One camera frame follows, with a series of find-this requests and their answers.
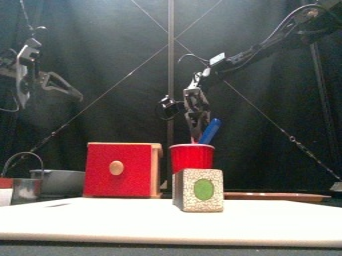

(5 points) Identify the green-centred toy sushi roll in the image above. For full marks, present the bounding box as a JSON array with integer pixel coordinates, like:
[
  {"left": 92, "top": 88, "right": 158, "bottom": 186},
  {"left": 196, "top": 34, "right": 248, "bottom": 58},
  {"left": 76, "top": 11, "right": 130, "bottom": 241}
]
[{"left": 171, "top": 168, "right": 226, "bottom": 213}]

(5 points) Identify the white cutting board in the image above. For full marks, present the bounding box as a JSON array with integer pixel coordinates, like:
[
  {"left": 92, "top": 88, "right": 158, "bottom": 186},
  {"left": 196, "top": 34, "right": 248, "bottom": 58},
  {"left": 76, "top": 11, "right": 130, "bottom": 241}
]
[{"left": 0, "top": 196, "right": 342, "bottom": 249}]

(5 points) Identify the red plastic cup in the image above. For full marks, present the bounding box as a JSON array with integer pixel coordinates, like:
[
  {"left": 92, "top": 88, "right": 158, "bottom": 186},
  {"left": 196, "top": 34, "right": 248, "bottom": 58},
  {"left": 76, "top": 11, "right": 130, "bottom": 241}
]
[{"left": 168, "top": 143, "right": 216, "bottom": 175}]

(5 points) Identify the red-fronted wooden box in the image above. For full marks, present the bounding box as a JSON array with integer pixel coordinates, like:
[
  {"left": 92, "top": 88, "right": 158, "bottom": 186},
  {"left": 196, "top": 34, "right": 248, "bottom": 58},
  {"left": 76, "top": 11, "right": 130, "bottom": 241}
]
[{"left": 82, "top": 142, "right": 164, "bottom": 199}]

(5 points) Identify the grey pot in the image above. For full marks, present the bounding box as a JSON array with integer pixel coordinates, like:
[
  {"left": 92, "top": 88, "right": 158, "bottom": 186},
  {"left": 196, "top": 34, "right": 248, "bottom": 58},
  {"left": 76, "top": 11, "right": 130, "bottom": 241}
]
[{"left": 29, "top": 169, "right": 87, "bottom": 198}]

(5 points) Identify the small metal bucket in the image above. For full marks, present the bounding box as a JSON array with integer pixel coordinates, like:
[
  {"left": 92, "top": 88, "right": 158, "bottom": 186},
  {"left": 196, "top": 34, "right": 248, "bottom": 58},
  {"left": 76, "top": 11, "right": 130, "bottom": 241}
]
[{"left": 1, "top": 151, "right": 45, "bottom": 203}]

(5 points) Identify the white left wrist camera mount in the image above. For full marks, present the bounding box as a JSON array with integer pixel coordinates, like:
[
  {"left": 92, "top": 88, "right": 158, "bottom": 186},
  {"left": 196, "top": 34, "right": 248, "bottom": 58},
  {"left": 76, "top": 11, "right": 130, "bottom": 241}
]
[{"left": 15, "top": 37, "right": 43, "bottom": 101}]

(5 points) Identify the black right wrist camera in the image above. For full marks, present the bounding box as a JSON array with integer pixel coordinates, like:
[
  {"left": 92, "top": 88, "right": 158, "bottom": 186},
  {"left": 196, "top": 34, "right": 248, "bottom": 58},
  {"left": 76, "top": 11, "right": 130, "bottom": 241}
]
[{"left": 155, "top": 94, "right": 186, "bottom": 122}]

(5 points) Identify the vertical metal frame pole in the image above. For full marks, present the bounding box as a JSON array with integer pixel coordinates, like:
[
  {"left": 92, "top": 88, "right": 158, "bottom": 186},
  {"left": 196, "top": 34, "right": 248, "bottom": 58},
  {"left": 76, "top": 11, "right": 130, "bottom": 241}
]
[{"left": 166, "top": 0, "right": 176, "bottom": 193}]

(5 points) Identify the slanted dark frame pole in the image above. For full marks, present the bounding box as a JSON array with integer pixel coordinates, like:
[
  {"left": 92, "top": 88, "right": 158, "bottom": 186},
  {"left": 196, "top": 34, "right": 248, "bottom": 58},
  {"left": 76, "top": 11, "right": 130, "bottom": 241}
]
[{"left": 309, "top": 42, "right": 338, "bottom": 168}]

